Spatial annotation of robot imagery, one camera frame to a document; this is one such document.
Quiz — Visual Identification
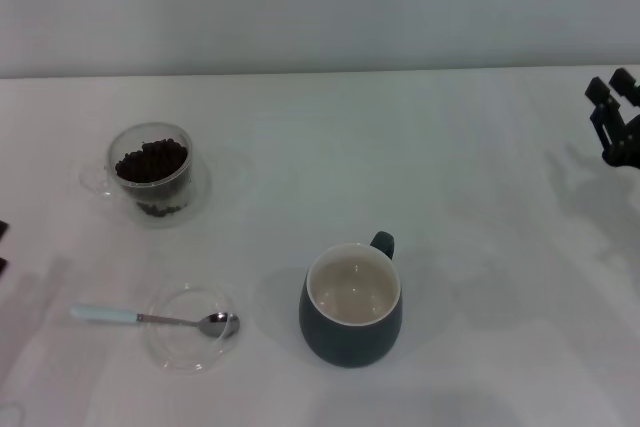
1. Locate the double-walled glass cup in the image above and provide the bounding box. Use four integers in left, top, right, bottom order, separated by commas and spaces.
79, 120, 212, 230

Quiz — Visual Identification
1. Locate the dark teal ceramic mug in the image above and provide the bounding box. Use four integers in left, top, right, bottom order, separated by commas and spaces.
298, 230, 404, 369

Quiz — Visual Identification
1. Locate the coffee beans pile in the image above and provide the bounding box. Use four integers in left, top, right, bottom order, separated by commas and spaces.
114, 138, 190, 219

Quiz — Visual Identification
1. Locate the blue-handled metal spoon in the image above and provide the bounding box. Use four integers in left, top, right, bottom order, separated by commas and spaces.
68, 301, 242, 340

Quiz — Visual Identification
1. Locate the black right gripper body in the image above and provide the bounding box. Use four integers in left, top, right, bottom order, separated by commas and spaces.
602, 114, 640, 169

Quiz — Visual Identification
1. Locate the clear glass lid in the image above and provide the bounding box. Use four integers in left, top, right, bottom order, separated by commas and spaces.
143, 282, 247, 376

